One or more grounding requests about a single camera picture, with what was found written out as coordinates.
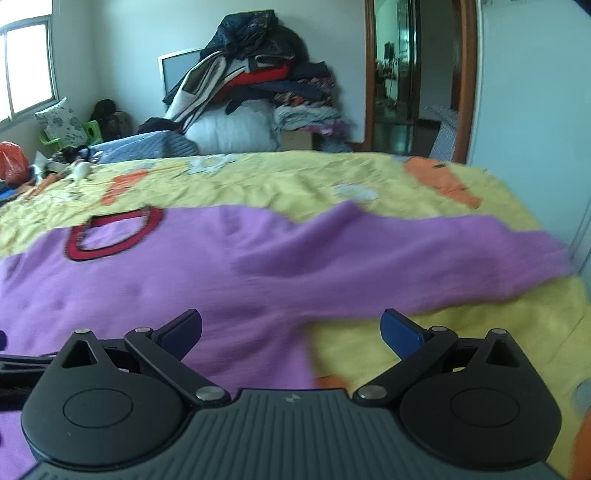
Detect green plastic chair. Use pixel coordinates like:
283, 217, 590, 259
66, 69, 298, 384
39, 120, 103, 152

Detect window with metal frame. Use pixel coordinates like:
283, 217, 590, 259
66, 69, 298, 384
1, 0, 57, 124

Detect pile of mixed clothes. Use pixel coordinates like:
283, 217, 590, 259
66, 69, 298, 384
139, 10, 349, 139

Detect floral white cushion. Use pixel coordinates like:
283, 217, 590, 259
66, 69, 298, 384
35, 97, 87, 148

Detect small white stuffed toy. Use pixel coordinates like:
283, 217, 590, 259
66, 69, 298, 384
69, 161, 92, 181

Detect white pillow under pile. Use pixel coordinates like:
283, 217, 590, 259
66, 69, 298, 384
185, 100, 280, 155

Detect black bag on chair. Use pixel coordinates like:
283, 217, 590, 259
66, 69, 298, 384
90, 99, 133, 142

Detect blue grey quilt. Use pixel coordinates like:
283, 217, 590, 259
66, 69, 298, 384
89, 131, 199, 164

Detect orange plastic bag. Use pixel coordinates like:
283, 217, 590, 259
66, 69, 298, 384
0, 141, 30, 186

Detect purple sweater red trim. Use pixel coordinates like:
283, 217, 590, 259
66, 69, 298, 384
0, 201, 575, 480

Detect grey monitor screen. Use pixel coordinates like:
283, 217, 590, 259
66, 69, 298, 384
158, 49, 200, 96

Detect brown wooden door frame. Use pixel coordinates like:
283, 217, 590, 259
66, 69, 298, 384
361, 1, 478, 164

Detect white checkered laundry basket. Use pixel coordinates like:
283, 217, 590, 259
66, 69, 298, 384
429, 105, 458, 162

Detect yellow floral bed sheet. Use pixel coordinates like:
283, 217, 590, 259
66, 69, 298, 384
1, 152, 590, 473

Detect cardboard box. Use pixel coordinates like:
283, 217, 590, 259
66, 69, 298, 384
280, 130, 314, 151

